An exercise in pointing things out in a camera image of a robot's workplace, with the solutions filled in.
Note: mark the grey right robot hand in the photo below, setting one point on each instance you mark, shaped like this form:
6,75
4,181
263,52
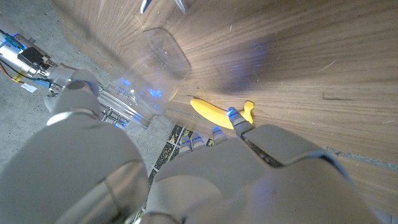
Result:
31,59

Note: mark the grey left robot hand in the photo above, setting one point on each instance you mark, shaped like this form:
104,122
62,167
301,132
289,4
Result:
77,174

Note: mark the clear jar base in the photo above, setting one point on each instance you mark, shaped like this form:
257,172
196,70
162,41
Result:
149,62

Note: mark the yellow toy banana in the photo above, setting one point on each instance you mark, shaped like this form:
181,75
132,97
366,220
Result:
208,112

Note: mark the printed window backdrop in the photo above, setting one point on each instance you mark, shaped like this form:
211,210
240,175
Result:
168,149

